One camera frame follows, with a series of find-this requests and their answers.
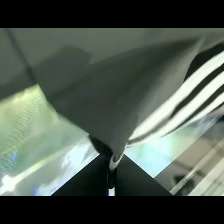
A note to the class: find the grey garment with striped part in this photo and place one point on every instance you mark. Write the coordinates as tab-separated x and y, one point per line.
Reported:
110	83

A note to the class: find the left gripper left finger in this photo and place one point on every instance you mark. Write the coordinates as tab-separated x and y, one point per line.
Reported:
88	181

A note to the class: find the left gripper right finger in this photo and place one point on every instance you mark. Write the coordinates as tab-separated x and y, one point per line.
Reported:
136	181

